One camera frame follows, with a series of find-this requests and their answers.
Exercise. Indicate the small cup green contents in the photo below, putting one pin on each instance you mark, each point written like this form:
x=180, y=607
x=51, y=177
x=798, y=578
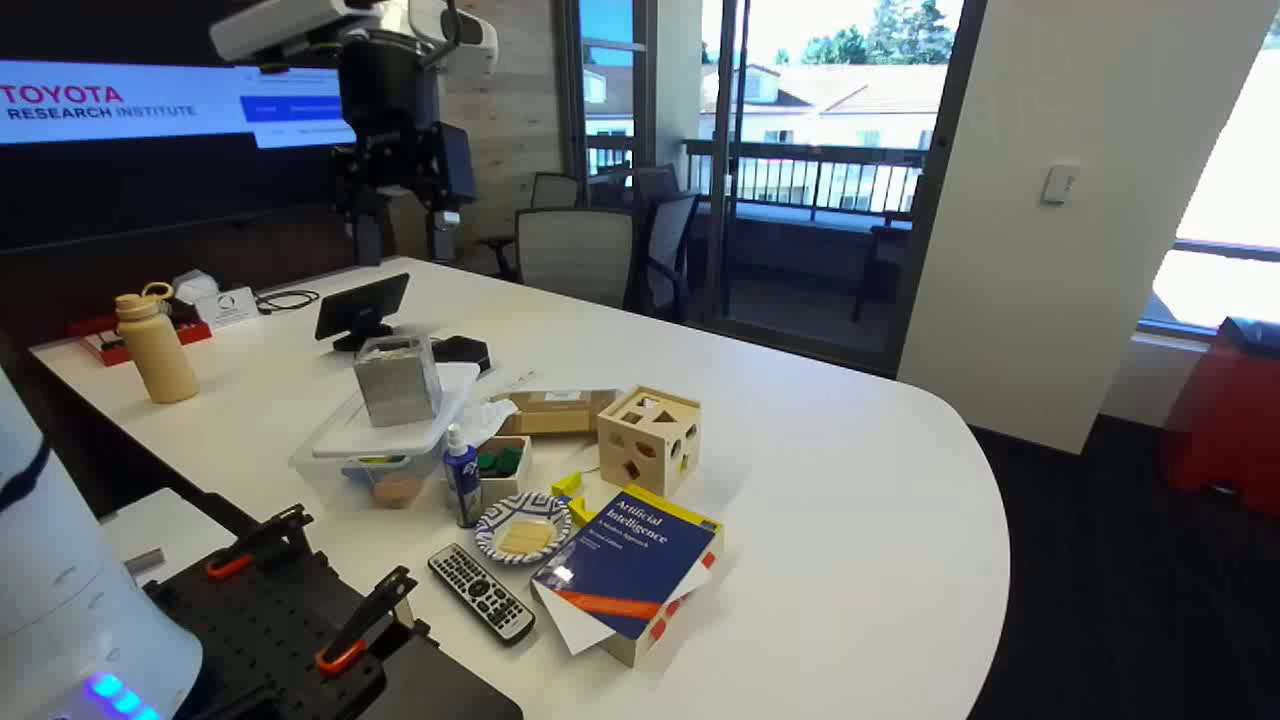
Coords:
x=502, y=467

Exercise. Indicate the black clamp orange handle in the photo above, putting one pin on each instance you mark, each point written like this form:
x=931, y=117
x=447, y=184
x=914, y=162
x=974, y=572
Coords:
x=354, y=632

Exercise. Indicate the blue and yellow book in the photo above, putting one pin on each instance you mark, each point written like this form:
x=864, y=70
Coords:
x=624, y=572

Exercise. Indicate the wall tv screen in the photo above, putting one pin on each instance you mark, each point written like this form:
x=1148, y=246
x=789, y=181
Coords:
x=71, y=101

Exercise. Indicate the black tv remote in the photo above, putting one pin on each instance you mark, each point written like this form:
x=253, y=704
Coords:
x=480, y=592

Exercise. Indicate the wooden shape sorter box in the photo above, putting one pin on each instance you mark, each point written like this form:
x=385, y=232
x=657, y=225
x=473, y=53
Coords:
x=649, y=467

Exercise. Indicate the black clamp orange tip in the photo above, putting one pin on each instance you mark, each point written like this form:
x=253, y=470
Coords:
x=286, y=528

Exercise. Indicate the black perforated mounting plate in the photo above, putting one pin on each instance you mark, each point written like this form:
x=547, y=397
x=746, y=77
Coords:
x=264, y=626

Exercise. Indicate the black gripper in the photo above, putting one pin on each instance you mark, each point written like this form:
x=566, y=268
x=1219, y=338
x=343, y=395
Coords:
x=400, y=143

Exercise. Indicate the clear plastic storage container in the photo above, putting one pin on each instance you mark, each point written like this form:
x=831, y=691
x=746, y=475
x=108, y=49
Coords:
x=344, y=444

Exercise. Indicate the beige water bottle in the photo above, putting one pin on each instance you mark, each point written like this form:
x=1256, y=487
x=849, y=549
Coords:
x=153, y=347

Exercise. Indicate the patterned plate with food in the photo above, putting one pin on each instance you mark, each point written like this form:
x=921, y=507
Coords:
x=523, y=528

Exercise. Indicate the wooden tray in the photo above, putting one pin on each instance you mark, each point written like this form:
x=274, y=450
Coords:
x=556, y=413

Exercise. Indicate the grey metal grater box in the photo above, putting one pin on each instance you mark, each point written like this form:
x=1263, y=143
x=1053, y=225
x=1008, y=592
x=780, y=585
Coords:
x=397, y=380

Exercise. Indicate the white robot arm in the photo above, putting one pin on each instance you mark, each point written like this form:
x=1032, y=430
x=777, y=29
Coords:
x=78, y=632

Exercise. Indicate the red cabinet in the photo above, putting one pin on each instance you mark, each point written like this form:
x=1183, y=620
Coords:
x=1227, y=420

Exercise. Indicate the grey office chair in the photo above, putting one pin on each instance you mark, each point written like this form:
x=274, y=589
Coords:
x=568, y=250

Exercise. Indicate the white wall switch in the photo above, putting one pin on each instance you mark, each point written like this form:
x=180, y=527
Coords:
x=1056, y=181

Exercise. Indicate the glue bottle blue label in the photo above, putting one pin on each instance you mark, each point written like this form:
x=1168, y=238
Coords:
x=467, y=477

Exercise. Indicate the black phone stand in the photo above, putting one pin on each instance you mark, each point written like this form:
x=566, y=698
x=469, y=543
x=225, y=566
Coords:
x=356, y=312

